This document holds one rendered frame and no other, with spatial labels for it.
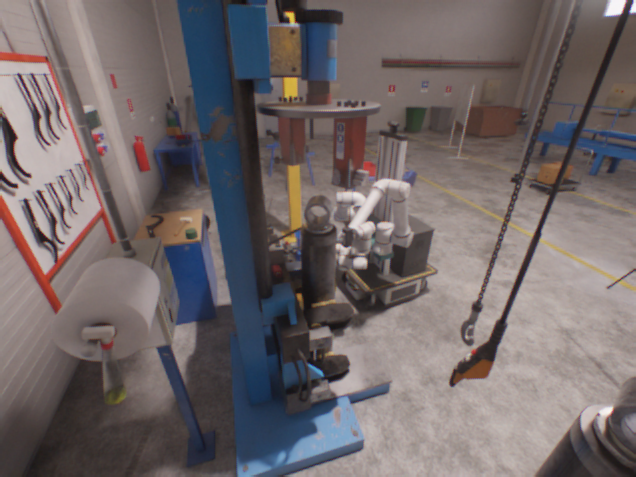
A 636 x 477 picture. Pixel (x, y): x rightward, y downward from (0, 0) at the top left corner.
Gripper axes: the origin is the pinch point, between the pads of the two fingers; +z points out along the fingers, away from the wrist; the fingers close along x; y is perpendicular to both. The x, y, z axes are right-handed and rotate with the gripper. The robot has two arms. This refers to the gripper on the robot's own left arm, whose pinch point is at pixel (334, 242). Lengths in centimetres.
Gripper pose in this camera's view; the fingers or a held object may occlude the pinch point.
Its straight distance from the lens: 185.9
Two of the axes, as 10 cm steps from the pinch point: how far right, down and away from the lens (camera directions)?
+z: -7.8, 3.0, -5.4
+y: 6.2, 3.8, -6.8
